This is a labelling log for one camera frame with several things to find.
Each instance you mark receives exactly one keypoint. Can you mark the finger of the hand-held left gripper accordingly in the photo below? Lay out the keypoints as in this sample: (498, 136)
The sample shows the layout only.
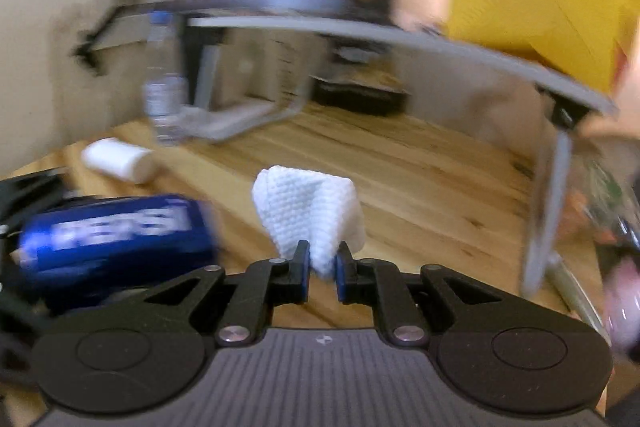
(30, 189)
(20, 312)

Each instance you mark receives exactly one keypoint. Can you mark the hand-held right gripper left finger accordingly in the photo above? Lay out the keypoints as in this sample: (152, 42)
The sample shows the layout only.
(303, 279)

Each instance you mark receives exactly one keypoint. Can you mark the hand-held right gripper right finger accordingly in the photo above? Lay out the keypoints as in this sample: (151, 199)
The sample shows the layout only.
(341, 279)

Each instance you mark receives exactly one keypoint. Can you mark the white cloth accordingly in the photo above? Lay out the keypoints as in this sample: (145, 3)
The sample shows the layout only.
(310, 207)

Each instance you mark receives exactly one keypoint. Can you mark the blue soda can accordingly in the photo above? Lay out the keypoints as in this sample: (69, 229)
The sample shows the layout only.
(115, 247)

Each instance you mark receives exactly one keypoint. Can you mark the white paper roll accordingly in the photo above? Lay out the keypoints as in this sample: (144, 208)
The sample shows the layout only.
(117, 159)

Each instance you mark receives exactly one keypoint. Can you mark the clear plastic water bottle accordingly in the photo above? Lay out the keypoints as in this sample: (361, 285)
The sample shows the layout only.
(162, 97)

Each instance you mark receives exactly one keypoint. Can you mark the black snack bag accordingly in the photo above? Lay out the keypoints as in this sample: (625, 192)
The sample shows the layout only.
(360, 99)

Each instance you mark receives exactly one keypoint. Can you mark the glass tube with metal cap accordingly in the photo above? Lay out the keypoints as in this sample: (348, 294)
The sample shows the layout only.
(575, 292)

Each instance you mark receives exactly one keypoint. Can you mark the colourful snack bag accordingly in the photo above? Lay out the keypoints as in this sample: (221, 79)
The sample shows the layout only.
(605, 197)

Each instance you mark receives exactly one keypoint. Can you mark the pink soft item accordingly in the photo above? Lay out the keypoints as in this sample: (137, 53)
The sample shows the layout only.
(625, 307)

